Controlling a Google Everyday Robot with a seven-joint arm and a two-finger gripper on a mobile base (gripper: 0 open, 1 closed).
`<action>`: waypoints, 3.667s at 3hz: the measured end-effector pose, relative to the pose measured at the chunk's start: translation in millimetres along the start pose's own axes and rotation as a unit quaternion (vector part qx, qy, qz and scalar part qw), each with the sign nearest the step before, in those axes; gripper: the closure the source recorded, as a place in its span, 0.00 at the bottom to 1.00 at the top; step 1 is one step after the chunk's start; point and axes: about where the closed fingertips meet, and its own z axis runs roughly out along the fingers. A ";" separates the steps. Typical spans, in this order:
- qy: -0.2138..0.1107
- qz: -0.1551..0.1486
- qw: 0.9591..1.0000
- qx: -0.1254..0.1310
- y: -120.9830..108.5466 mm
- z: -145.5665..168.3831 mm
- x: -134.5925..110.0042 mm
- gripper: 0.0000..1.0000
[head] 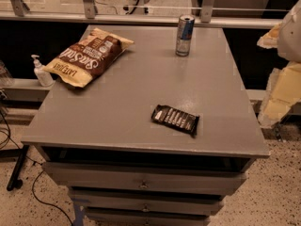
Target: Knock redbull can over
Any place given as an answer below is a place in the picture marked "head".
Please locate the grey drawer cabinet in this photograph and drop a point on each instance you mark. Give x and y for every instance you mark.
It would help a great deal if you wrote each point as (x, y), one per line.
(101, 143)

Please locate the black candy bar wrapper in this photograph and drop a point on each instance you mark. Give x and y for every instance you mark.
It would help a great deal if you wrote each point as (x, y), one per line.
(176, 119)

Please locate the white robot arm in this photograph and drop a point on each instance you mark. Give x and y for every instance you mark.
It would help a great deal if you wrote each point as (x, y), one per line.
(283, 88)

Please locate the white pump sanitizer bottle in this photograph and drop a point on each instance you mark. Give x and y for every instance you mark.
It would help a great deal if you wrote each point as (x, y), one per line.
(44, 77)

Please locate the black stand leg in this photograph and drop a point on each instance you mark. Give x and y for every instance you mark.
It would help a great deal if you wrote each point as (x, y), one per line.
(15, 182)

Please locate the metal railing frame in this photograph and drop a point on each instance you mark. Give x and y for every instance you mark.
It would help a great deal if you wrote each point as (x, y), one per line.
(213, 13)

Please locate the redbull can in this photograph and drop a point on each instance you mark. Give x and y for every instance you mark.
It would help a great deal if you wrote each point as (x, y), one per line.
(184, 34)

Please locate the brown sea salt chip bag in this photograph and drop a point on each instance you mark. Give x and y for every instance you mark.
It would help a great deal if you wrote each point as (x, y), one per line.
(87, 59)

